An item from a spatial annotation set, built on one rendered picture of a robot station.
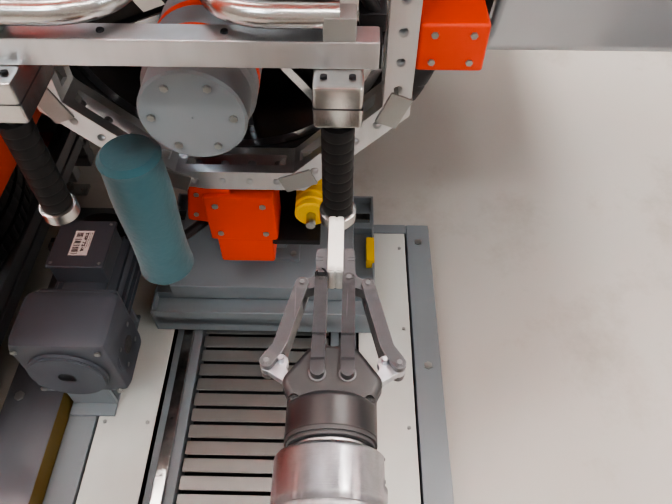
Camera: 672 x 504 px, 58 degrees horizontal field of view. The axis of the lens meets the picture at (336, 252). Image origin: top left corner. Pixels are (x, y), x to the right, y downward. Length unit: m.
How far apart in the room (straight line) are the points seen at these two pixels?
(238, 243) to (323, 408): 0.67
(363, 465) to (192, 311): 0.97
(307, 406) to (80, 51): 0.40
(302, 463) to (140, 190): 0.52
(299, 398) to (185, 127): 0.38
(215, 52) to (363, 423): 0.37
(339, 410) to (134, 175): 0.49
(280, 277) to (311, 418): 0.88
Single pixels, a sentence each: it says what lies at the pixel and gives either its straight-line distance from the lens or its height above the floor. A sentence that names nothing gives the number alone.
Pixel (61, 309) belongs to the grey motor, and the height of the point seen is 0.41.
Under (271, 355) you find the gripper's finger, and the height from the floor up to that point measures 0.84.
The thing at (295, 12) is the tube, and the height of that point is 1.01.
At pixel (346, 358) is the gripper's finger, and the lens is 0.52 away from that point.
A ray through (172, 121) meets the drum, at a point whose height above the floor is 0.84.
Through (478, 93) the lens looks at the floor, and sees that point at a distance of 2.22.
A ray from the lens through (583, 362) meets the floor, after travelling 1.60.
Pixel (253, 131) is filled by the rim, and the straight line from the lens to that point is 1.08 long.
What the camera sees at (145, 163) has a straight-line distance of 0.87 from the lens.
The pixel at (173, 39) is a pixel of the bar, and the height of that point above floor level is 0.98.
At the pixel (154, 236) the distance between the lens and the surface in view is 0.95.
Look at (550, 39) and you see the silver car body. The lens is 1.06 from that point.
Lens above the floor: 1.31
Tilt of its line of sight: 52 degrees down
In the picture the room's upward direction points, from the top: straight up
